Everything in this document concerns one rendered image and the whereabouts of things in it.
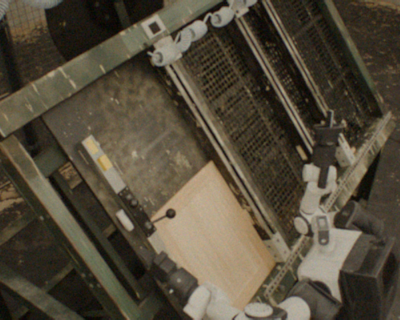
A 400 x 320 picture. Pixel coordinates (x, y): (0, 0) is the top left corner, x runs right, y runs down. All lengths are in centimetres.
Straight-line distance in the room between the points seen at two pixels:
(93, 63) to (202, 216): 75
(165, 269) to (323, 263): 53
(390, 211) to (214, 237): 217
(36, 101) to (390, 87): 431
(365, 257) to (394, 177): 261
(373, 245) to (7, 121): 125
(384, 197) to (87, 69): 286
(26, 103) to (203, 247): 89
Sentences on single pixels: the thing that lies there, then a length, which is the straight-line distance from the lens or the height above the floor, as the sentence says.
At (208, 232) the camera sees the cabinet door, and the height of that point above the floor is 117.
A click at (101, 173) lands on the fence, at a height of 155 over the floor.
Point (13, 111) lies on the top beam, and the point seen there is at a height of 185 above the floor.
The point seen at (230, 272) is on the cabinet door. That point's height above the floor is 101.
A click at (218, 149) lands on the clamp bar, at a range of 213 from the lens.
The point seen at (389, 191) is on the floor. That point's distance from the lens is 422.
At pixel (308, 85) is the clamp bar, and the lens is 274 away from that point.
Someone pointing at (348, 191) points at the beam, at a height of 84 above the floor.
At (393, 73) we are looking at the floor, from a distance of 578.
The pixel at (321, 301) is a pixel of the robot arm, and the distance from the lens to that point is 170.
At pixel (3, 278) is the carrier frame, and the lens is 261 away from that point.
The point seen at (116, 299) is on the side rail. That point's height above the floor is 127.
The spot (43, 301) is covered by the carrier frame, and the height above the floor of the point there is 79.
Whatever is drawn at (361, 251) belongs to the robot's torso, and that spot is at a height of 139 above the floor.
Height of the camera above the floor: 272
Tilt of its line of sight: 39 degrees down
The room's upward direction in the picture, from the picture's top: 1 degrees counter-clockwise
